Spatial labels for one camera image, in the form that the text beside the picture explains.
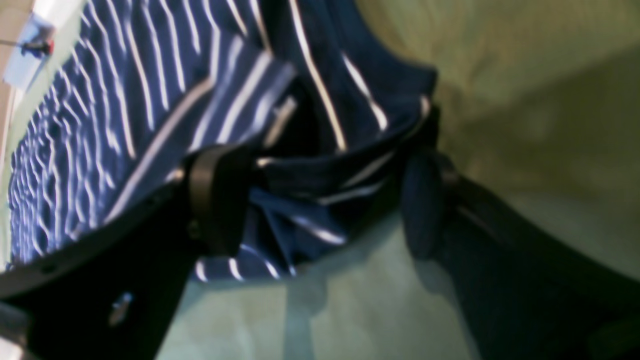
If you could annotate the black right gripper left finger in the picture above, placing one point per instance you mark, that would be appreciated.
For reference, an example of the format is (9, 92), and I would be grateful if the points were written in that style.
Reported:
(113, 294)

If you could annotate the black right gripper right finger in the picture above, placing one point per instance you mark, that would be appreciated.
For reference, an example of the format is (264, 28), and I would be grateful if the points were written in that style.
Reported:
(523, 294)

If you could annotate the navy white striped T-shirt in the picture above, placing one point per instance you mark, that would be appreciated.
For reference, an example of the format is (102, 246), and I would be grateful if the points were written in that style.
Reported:
(324, 106)

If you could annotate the light green table cloth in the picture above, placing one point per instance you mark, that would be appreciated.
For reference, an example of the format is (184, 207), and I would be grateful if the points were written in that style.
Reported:
(536, 101)

